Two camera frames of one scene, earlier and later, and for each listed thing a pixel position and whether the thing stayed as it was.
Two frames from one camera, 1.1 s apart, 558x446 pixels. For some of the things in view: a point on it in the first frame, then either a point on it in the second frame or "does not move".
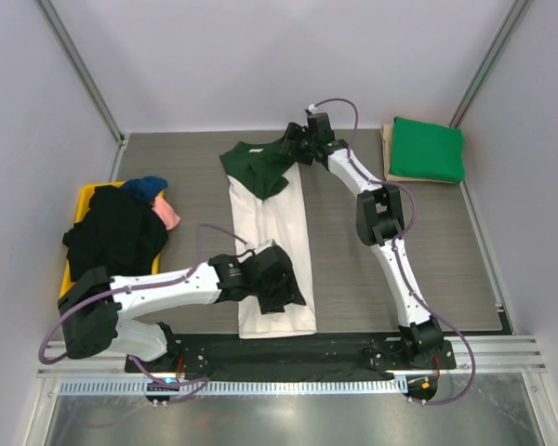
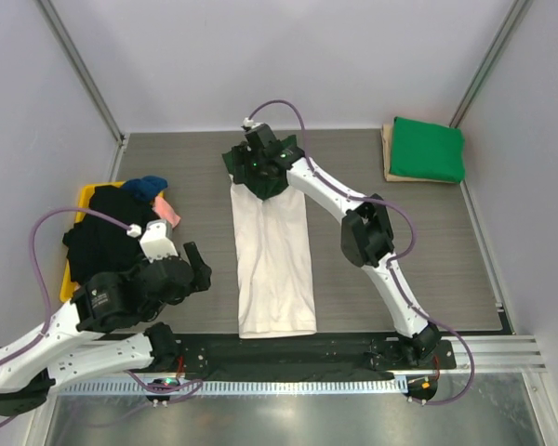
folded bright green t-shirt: x=425 y=150 does not move
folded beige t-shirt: x=387 y=132 does not move
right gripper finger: x=290 y=140 → x=237 y=162
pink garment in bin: x=166 y=213 does not move
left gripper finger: x=288 y=290 → x=202 y=272
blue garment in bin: x=146 y=188 does not move
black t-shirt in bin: x=120 y=233 does not move
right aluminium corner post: x=514 y=15 does not move
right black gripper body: x=308 y=143 → x=256 y=171
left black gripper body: x=263 y=287 → x=152 y=312
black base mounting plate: x=272 y=356 does not move
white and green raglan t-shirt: x=268 y=203 does not move
